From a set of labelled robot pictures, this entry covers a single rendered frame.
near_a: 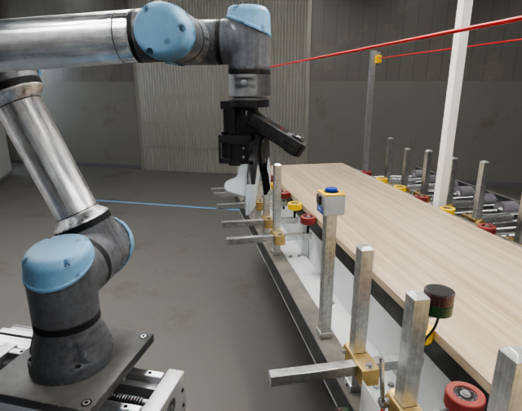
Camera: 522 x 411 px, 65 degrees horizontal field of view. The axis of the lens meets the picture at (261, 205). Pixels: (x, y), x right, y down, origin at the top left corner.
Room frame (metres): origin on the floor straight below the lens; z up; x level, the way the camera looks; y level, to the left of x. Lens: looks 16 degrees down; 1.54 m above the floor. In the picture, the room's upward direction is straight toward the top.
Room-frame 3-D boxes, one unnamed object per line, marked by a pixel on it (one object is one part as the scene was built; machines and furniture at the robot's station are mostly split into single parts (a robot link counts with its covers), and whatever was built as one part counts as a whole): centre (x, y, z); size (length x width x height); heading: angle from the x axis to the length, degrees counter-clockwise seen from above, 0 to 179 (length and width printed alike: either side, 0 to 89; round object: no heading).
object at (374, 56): (3.47, -0.92, 1.25); 0.09 x 0.08 x 1.10; 11
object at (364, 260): (0.99, -0.27, 0.90); 0.03 x 0.03 x 0.48; 11
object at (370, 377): (0.97, -0.28, 0.80); 0.13 x 0.06 x 0.05; 11
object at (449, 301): (0.76, -0.37, 1.13); 0.06 x 0.06 x 0.02
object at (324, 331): (1.25, -0.22, 0.92); 0.05 x 0.04 x 0.45; 11
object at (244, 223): (2.17, 0.00, 0.80); 0.43 x 0.03 x 0.04; 101
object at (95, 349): (0.67, 0.36, 1.09); 0.15 x 0.15 x 0.10
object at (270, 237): (1.93, -0.04, 0.80); 0.43 x 0.03 x 0.04; 101
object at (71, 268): (0.68, 0.36, 1.20); 0.13 x 0.12 x 0.14; 174
